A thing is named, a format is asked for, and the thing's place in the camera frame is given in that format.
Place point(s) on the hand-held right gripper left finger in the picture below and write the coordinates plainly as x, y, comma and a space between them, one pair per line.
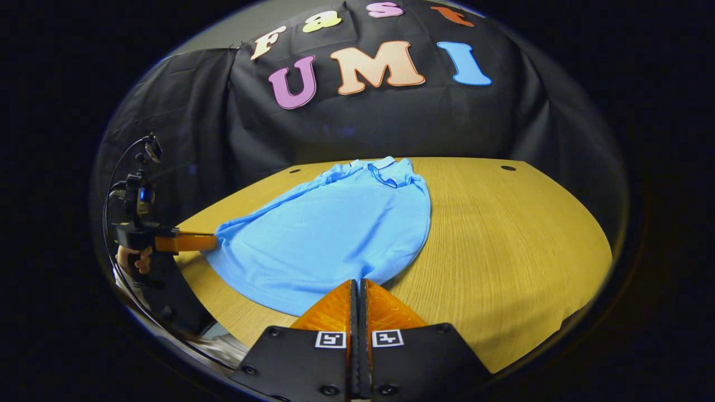
296, 365

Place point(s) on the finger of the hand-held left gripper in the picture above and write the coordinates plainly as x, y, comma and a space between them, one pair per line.
187, 243

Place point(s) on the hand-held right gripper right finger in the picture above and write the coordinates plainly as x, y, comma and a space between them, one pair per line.
419, 365

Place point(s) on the light blue polo T-shirt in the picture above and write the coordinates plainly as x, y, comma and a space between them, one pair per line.
335, 234

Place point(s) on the black backdrop cloth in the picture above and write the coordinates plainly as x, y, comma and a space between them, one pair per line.
363, 128

